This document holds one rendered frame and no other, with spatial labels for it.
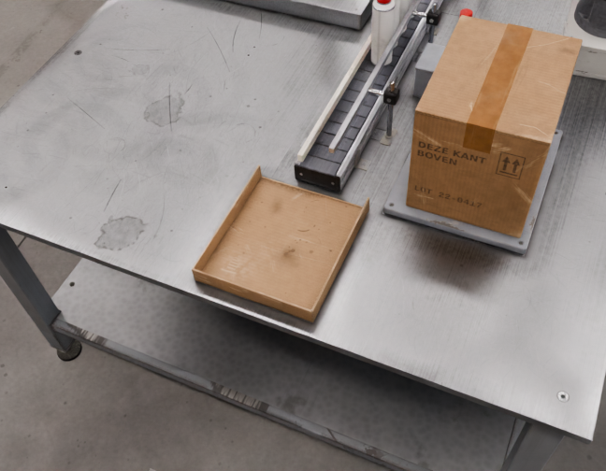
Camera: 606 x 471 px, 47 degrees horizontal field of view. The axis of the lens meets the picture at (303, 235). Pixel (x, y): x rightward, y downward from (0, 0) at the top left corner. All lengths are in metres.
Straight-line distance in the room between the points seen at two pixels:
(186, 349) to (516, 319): 1.02
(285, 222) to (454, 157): 0.38
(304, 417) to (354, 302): 0.62
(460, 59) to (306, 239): 0.47
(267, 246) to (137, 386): 0.97
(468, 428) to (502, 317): 0.61
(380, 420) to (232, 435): 0.48
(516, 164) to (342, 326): 0.43
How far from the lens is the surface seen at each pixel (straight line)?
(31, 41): 3.64
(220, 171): 1.58
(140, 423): 2.22
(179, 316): 2.10
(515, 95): 1.32
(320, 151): 1.52
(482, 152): 1.29
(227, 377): 1.97
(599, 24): 1.83
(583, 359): 1.35
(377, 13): 1.65
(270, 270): 1.39
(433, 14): 1.75
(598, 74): 1.86
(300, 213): 1.47
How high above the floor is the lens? 1.97
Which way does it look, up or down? 53 degrees down
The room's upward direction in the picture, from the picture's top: 5 degrees counter-clockwise
